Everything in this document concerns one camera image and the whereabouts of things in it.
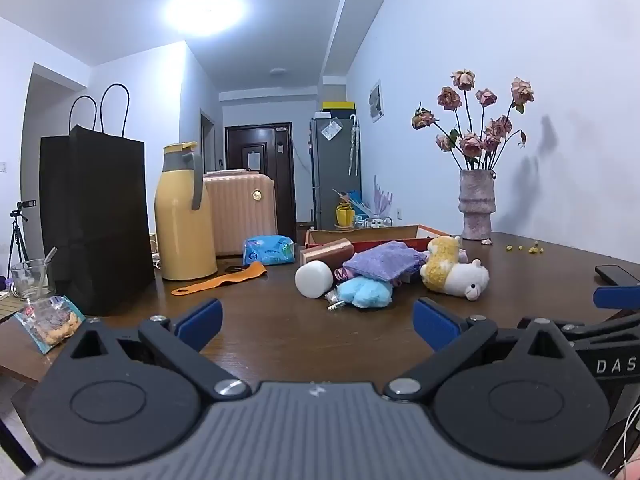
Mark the orange cardboard box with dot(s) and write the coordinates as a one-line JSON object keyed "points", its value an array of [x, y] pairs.
{"points": [[380, 234]]}

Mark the blue plush toy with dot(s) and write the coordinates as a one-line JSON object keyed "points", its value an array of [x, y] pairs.
{"points": [[365, 292]]}

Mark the paper notice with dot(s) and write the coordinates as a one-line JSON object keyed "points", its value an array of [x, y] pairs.
{"points": [[254, 160]]}

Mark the yellow bucket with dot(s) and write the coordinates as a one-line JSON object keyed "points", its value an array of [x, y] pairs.
{"points": [[345, 216]]}

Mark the blue tissue pack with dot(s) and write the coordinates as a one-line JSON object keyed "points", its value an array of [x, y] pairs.
{"points": [[267, 250]]}

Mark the pink suitcase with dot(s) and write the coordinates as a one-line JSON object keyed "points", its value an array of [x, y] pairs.
{"points": [[240, 215]]}

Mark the yellow white alpaca plush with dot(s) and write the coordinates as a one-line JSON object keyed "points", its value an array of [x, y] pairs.
{"points": [[450, 272]]}

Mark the black phone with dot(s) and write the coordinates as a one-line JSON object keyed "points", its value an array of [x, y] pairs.
{"points": [[617, 274]]}

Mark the brown white sponge block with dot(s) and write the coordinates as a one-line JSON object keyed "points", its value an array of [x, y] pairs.
{"points": [[330, 250]]}

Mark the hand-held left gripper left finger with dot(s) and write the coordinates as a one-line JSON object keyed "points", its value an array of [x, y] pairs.
{"points": [[200, 317]]}

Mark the bunch of dried pink roses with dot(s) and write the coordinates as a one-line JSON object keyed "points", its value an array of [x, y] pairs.
{"points": [[470, 142]]}

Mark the clear snack packet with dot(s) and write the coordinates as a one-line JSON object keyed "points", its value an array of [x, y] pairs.
{"points": [[50, 322]]}

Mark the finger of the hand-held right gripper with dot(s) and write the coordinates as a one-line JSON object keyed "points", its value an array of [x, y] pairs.
{"points": [[617, 297], [580, 330]]}

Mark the white umbrella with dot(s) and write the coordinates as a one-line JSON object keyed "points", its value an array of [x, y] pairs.
{"points": [[354, 145]]}

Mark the black paper bag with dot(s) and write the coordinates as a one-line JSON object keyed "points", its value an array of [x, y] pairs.
{"points": [[95, 220]]}

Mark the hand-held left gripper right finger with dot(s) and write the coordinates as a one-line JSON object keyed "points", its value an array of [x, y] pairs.
{"points": [[435, 322]]}

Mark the round ceiling lamp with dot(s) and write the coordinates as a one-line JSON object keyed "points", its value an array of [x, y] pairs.
{"points": [[205, 7]]}

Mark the white soft cylinder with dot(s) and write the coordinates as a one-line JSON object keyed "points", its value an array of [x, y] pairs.
{"points": [[314, 280]]}

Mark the yellow thermos jug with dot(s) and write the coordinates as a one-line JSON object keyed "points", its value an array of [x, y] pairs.
{"points": [[180, 230]]}

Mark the purple towel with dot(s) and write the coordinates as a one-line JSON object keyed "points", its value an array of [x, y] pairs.
{"points": [[385, 260]]}

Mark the white wall panel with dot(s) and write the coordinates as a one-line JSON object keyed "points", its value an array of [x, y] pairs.
{"points": [[376, 101]]}

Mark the black tripod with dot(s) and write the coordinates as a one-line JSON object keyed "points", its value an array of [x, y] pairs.
{"points": [[17, 240]]}

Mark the yellow box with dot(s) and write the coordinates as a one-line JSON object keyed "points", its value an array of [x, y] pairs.
{"points": [[339, 109]]}

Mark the small black camera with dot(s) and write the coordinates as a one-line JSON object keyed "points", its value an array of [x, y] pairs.
{"points": [[26, 206]]}

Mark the pink ribbed vase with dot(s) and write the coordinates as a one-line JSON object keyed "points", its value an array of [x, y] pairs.
{"points": [[477, 205]]}

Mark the dark brown door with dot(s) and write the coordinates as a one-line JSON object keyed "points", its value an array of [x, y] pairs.
{"points": [[267, 140]]}

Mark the clear document pouch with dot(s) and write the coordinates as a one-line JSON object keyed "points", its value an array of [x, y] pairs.
{"points": [[331, 131]]}

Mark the glass cup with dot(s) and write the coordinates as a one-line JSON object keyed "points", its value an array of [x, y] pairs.
{"points": [[30, 280]]}

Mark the clear straw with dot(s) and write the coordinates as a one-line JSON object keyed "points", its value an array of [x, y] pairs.
{"points": [[50, 260]]}

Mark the grey fridge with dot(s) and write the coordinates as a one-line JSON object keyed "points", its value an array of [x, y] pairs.
{"points": [[340, 180]]}

